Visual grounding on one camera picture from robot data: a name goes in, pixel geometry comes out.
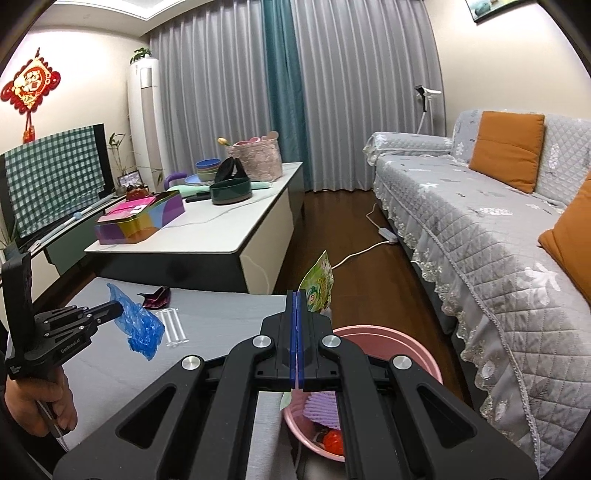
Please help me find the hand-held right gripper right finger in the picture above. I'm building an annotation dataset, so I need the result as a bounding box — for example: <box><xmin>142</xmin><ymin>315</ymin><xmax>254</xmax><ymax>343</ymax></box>
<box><xmin>297</xmin><ymin>291</ymin><xmax>539</xmax><ymax>480</ymax></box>

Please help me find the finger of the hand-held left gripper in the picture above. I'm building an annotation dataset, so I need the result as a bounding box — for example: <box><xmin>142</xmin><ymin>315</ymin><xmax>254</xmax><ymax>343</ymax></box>
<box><xmin>34</xmin><ymin>300</ymin><xmax>124</xmax><ymax>352</ymax></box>

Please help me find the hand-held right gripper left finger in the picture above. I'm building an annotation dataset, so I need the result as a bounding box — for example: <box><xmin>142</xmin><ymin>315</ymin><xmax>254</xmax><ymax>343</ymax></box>
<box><xmin>53</xmin><ymin>291</ymin><xmax>297</xmax><ymax>480</ymax></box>

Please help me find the blue plastic bag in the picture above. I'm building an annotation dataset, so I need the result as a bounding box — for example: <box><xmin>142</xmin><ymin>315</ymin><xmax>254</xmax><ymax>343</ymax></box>
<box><xmin>106</xmin><ymin>282</ymin><xmax>165</xmax><ymax>363</ymax></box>

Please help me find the pink plastic basin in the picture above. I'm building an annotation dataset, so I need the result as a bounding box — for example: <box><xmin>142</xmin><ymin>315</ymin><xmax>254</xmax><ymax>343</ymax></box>
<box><xmin>281</xmin><ymin>324</ymin><xmax>444</xmax><ymax>462</ymax></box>

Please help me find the purple foam fruit net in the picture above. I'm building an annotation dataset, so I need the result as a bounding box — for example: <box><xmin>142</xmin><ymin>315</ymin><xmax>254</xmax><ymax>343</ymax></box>
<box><xmin>300</xmin><ymin>391</ymin><xmax>340</xmax><ymax>428</ymax></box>

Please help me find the red plastic bag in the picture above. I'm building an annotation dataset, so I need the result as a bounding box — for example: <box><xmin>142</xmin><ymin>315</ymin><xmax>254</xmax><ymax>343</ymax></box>
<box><xmin>322</xmin><ymin>428</ymin><xmax>346</xmax><ymax>455</ymax></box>

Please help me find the green printed snack packet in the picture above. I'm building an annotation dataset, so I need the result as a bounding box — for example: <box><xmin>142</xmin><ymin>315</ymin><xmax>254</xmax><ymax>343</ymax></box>
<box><xmin>298</xmin><ymin>250</ymin><xmax>336</xmax><ymax>315</ymax></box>

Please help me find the person's left hand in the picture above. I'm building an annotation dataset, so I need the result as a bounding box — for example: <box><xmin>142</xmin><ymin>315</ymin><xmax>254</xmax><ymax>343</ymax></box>
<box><xmin>4</xmin><ymin>369</ymin><xmax>77</xmax><ymax>437</ymax></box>

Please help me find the black and red wrapper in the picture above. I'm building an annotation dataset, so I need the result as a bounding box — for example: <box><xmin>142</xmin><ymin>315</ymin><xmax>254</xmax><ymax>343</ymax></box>
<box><xmin>137</xmin><ymin>286</ymin><xmax>171</xmax><ymax>309</ymax></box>

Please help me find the clear plastic wrapper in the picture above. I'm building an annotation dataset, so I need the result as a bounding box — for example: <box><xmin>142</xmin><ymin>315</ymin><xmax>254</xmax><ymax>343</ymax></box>
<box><xmin>156</xmin><ymin>310</ymin><xmax>178</xmax><ymax>347</ymax></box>

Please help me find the white TV cabinet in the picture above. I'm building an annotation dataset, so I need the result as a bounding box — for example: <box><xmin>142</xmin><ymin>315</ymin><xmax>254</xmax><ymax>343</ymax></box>
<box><xmin>0</xmin><ymin>198</ymin><xmax>121</xmax><ymax>287</ymax></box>

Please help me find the clear plastic tube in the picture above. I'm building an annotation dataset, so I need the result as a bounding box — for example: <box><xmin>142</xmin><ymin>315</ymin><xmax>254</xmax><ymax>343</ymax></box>
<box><xmin>171</xmin><ymin>307</ymin><xmax>190</xmax><ymax>341</ymax></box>
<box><xmin>164</xmin><ymin>309</ymin><xmax>184</xmax><ymax>344</ymax></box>

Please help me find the potted green plant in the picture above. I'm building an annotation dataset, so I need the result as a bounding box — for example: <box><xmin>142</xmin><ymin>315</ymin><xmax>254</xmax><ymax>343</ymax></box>
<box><xmin>0</xmin><ymin>226</ymin><xmax>19</xmax><ymax>264</ymax></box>

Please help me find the white rod with blue tip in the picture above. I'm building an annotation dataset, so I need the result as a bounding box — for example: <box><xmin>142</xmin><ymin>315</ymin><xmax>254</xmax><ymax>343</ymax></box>
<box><xmin>28</xmin><ymin>194</ymin><xmax>116</xmax><ymax>252</ymax></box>

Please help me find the multicoloured rectangular box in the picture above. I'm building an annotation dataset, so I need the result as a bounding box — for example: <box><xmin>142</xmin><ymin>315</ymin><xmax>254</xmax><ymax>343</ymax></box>
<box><xmin>93</xmin><ymin>191</ymin><xmax>186</xmax><ymax>245</ymax></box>

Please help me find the pink flat box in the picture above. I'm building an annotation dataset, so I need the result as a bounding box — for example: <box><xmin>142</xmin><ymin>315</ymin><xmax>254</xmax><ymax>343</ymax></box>
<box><xmin>105</xmin><ymin>197</ymin><xmax>158</xmax><ymax>224</ymax></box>

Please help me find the white-topped coffee table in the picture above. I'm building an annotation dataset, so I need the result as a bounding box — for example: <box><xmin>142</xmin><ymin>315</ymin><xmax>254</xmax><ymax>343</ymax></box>
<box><xmin>84</xmin><ymin>161</ymin><xmax>305</xmax><ymax>296</ymax></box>

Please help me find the green checked cloth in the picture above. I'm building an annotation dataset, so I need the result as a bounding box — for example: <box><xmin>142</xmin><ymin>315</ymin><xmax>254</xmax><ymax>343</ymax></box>
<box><xmin>4</xmin><ymin>126</ymin><xmax>105</xmax><ymax>241</ymax></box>

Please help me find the black television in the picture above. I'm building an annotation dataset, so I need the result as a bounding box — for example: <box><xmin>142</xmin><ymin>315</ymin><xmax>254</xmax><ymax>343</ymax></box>
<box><xmin>0</xmin><ymin>123</ymin><xmax>115</xmax><ymax>252</ymax></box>

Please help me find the lucky bamboo plant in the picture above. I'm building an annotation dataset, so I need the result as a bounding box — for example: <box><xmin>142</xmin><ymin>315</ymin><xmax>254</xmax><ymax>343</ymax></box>
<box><xmin>107</xmin><ymin>132</ymin><xmax>127</xmax><ymax>185</ymax></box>

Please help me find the dark green round tin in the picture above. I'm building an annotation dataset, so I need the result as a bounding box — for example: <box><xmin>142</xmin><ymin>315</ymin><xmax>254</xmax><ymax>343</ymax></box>
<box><xmin>210</xmin><ymin>178</ymin><xmax>253</xmax><ymax>206</ymax></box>

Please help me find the grey quilted sofa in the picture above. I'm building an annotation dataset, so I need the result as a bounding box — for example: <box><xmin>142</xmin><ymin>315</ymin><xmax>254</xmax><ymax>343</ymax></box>
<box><xmin>362</xmin><ymin>108</ymin><xmax>591</xmax><ymax>467</ymax></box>

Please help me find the stack of coloured bowls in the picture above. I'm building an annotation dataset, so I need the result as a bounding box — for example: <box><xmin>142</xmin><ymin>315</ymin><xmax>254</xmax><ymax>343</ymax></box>
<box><xmin>195</xmin><ymin>158</ymin><xmax>223</xmax><ymax>184</ymax></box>

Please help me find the black cap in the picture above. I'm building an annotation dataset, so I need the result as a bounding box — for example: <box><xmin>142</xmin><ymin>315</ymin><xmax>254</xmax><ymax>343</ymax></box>
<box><xmin>215</xmin><ymin>157</ymin><xmax>249</xmax><ymax>182</ymax></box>

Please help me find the white tower air conditioner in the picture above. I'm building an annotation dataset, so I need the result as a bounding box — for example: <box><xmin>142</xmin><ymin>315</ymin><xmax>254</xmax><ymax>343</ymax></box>
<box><xmin>127</xmin><ymin>58</ymin><xmax>171</xmax><ymax>185</ymax></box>

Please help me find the pink lace basket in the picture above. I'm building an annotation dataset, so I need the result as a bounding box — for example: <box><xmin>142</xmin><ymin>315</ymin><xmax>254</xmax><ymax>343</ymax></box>
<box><xmin>225</xmin><ymin>131</ymin><xmax>283</xmax><ymax>182</ymax></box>

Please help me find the orange cushion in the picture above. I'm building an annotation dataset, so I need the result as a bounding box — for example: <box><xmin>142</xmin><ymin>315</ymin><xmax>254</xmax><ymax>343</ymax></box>
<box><xmin>538</xmin><ymin>172</ymin><xmax>591</xmax><ymax>303</ymax></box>
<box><xmin>468</xmin><ymin>111</ymin><xmax>546</xmax><ymax>193</ymax></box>

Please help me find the teal curtain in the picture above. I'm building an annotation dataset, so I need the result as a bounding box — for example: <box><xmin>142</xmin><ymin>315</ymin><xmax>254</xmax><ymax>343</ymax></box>
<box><xmin>262</xmin><ymin>0</ymin><xmax>311</xmax><ymax>167</ymax></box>

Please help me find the grey curtain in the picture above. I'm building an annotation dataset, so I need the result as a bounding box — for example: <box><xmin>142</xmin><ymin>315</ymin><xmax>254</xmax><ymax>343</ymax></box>
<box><xmin>148</xmin><ymin>0</ymin><xmax>446</xmax><ymax>192</ymax></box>

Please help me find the white floor stand lamp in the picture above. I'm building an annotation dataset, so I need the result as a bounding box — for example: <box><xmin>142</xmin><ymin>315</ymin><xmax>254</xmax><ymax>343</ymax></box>
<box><xmin>414</xmin><ymin>84</ymin><xmax>443</xmax><ymax>136</ymax></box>

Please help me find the small photo frame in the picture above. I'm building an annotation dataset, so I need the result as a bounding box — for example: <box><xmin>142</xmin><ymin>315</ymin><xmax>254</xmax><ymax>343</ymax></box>
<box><xmin>116</xmin><ymin>170</ymin><xmax>141</xmax><ymax>195</ymax></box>

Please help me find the red knot wall ornament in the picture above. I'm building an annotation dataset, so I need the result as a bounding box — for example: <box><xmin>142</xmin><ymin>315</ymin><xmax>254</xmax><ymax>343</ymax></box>
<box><xmin>0</xmin><ymin>47</ymin><xmax>62</xmax><ymax>144</ymax></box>

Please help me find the framed wall picture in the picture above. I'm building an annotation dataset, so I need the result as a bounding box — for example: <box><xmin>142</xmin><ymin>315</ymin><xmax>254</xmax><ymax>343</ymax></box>
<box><xmin>464</xmin><ymin>0</ymin><xmax>539</xmax><ymax>24</ymax></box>

